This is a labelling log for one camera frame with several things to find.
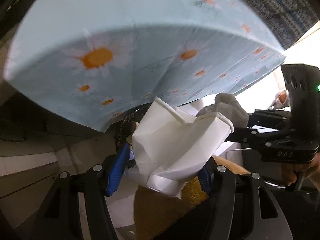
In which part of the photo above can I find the white paper bag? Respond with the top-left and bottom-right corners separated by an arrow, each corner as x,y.
125,98 -> 234,197

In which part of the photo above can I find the white tissue wad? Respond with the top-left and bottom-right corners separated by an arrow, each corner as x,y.
196,93 -> 249,128

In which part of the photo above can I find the black-lined trash bin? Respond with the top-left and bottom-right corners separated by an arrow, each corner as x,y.
114,103 -> 151,151

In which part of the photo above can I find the person's right hand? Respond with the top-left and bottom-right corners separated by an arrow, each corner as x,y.
279,152 -> 320,186

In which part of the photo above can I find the patterned blue woven cloth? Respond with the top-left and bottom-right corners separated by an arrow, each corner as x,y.
244,0 -> 319,50

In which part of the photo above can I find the daisy print blue tablecloth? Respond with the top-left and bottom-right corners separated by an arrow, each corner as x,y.
3,0 -> 285,132

